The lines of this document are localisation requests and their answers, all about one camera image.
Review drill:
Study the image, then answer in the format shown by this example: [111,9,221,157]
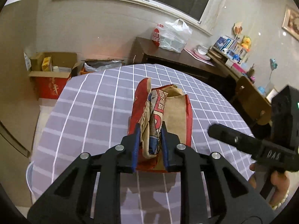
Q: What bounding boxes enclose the red brown paper bag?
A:
[128,77,193,172]

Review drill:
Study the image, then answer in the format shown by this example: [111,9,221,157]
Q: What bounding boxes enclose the person's right hand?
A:
[248,163,290,207]

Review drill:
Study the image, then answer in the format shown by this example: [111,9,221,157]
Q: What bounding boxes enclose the wooden chair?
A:
[235,76,272,125]

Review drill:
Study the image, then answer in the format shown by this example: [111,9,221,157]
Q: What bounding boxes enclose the grey checkered tablecloth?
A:
[31,64,252,223]

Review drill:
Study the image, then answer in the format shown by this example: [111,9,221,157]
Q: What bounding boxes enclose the silver refrigerator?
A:
[1,0,40,207]

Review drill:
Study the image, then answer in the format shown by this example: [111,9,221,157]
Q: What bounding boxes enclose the yellow duck toy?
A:
[241,36,251,52]

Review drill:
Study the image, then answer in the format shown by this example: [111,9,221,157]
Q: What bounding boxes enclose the wooden desk shelf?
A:
[207,46,255,83]

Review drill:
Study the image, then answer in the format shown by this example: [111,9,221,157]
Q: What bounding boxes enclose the printed orange cardboard box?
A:
[80,59,125,75]

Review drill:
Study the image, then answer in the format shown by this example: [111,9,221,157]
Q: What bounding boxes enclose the red cardboard box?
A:
[29,52,82,100]

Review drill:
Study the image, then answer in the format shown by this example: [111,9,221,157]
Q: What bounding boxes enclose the yellow small carton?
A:
[41,56,53,72]

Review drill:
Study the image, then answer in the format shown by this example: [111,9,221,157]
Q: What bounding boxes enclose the dark wooden sideboard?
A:
[128,37,236,89]

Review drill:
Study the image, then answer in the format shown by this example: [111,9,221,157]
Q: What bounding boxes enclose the white plastic shopping bag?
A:
[152,19,193,53]

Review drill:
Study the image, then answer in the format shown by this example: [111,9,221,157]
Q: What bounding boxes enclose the framed wall picture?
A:
[282,6,299,41]

